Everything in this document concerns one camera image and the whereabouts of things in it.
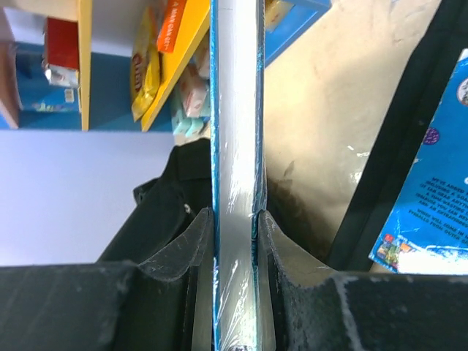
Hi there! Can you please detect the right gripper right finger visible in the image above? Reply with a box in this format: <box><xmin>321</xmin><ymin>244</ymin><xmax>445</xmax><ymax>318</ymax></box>
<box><xmin>258</xmin><ymin>211</ymin><xmax>467</xmax><ymax>350</ymax></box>

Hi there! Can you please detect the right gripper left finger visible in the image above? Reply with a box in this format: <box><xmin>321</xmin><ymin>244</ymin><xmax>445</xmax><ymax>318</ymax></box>
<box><xmin>1</xmin><ymin>208</ymin><xmax>213</xmax><ymax>350</ymax></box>

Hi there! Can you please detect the blue children's book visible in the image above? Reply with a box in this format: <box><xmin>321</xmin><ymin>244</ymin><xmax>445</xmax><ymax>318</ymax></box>
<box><xmin>369</xmin><ymin>50</ymin><xmax>467</xmax><ymax>275</ymax></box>

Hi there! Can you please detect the black backpack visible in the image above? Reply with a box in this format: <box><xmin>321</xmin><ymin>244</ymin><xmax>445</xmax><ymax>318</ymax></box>
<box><xmin>101</xmin><ymin>1</ymin><xmax>467</xmax><ymax>271</ymax></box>

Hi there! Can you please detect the light blue hardcover book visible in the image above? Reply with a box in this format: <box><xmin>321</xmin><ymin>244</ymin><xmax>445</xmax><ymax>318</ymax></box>
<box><xmin>210</xmin><ymin>0</ymin><xmax>266</xmax><ymax>350</ymax></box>

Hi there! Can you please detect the teal tissue pack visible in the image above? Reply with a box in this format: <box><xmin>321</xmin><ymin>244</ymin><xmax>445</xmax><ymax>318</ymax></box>
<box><xmin>170</xmin><ymin>88</ymin><xmax>205</xmax><ymax>137</ymax></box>

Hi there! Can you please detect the pink tissue pack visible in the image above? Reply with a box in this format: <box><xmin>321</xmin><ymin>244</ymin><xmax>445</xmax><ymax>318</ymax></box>
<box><xmin>179</xmin><ymin>46</ymin><xmax>211</xmax><ymax>118</ymax></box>

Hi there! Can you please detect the yellow chips bag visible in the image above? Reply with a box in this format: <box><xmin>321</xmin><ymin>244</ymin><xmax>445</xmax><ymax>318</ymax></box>
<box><xmin>129</xmin><ymin>2</ymin><xmax>161</xmax><ymax>121</ymax></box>

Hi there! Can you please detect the yellow soap pack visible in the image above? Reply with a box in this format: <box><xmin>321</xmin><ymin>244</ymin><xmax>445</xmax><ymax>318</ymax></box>
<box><xmin>265</xmin><ymin>0</ymin><xmax>294</xmax><ymax>32</ymax></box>

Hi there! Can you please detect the blue shelf unit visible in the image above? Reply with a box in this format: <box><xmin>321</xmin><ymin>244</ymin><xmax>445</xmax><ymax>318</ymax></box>
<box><xmin>1</xmin><ymin>1</ymin><xmax>331</xmax><ymax>132</ymax></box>

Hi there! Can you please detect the orange snack box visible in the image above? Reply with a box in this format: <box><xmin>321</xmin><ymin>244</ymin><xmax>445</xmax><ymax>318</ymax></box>
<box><xmin>156</xmin><ymin>0</ymin><xmax>187</xmax><ymax>53</ymax></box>

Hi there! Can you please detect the small carton box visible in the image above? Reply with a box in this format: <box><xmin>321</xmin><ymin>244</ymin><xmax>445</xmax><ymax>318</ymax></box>
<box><xmin>42</xmin><ymin>17</ymin><xmax>80</xmax><ymax>88</ymax></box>

